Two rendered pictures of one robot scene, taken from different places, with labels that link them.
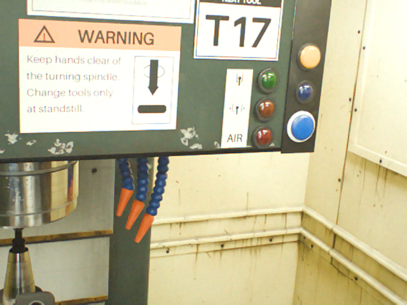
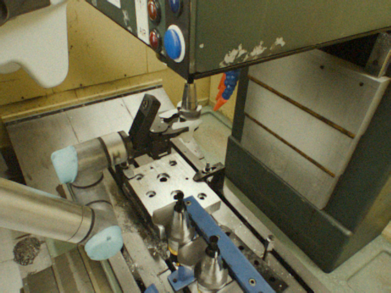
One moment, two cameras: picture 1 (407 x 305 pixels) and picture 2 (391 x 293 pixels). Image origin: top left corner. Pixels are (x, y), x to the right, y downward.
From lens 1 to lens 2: 74 cm
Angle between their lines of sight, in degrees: 73
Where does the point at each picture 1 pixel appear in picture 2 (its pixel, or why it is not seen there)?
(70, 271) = (322, 144)
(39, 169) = not seen: hidden behind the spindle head
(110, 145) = (104, 8)
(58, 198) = not seen: hidden behind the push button
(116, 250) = (362, 154)
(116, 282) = (352, 174)
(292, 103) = (168, 11)
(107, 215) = (357, 123)
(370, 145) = not seen: outside the picture
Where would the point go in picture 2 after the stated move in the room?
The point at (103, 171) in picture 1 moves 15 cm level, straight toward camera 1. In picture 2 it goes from (368, 89) to (321, 97)
